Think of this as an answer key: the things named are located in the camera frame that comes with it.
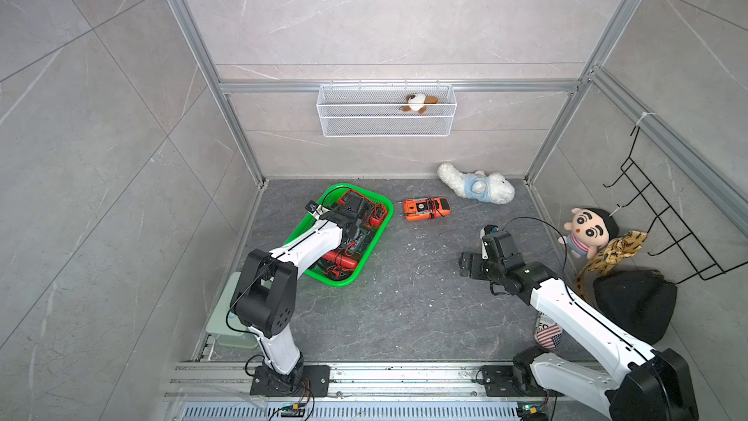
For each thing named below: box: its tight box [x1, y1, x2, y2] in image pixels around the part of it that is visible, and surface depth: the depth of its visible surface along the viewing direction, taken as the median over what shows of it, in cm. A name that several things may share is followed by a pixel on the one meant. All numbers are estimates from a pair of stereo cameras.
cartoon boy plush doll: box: [558, 207, 620, 261], surface depth 83 cm
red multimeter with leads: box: [361, 194, 388, 229], surface depth 100 cm
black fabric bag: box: [593, 268, 678, 345], surface depth 67 cm
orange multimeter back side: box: [402, 196, 452, 222], surface depth 109 cm
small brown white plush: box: [401, 93, 440, 115], surface depth 90 cm
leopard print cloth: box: [574, 229, 648, 302], surface depth 77 cm
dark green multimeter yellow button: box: [341, 222, 374, 254], surface depth 90 cm
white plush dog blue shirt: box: [437, 161, 516, 205], surface depth 109 cm
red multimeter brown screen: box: [322, 250, 358, 269], surface depth 88 cm
